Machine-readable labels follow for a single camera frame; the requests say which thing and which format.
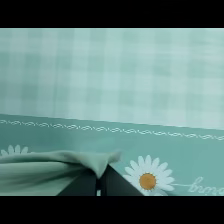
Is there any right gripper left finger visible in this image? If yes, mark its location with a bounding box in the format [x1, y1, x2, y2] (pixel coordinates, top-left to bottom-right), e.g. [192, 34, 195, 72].
[55, 167, 99, 197]

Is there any pale green shirt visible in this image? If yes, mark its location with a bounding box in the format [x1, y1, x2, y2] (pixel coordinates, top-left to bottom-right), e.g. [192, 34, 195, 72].
[0, 149, 123, 197]

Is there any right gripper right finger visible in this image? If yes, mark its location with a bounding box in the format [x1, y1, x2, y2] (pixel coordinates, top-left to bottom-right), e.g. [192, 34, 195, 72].
[99, 163, 145, 197]

